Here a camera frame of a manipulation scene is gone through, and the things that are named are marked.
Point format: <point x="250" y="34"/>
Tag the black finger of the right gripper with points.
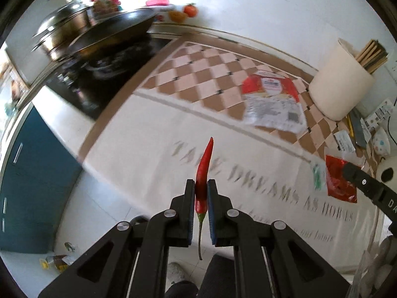
<point x="378" y="193"/>

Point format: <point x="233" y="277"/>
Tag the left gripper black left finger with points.
<point x="130" y="260"/>

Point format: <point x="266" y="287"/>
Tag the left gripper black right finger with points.
<point x="271" y="260"/>

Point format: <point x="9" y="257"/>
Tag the red torn wrapper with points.
<point x="338" y="187"/>

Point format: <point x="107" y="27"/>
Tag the red chili pepper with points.
<point x="201" y="189"/>

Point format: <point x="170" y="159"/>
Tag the red white food bag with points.
<point x="272" y="101"/>

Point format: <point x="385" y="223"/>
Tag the blue kitchen cabinets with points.
<point x="38" y="179"/>

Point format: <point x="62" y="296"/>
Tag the left grey slipper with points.
<point x="175" y="273"/>

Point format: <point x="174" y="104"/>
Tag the white patterned cup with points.
<point x="381" y="143"/>

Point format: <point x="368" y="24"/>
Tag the small white packet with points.
<point x="344" y="141"/>

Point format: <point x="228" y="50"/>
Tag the yellow cap oil bottle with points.
<point x="59" y="262"/>

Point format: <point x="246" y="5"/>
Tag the checkered printed tablecloth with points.
<point x="149" y="139"/>

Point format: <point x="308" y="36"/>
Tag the white chopstick holder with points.
<point x="341" y="84"/>

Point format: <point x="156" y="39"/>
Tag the wooden chopsticks bundle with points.
<point x="372" y="56"/>

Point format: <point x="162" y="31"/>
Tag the black gas stove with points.
<point x="89" y="85"/>

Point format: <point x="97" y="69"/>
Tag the black wok pan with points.
<point x="119" y="30"/>

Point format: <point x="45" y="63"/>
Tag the steel pot with lid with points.
<point x="60" y="28"/>

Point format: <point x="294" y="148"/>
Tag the orange tomato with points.
<point x="191" y="10"/>

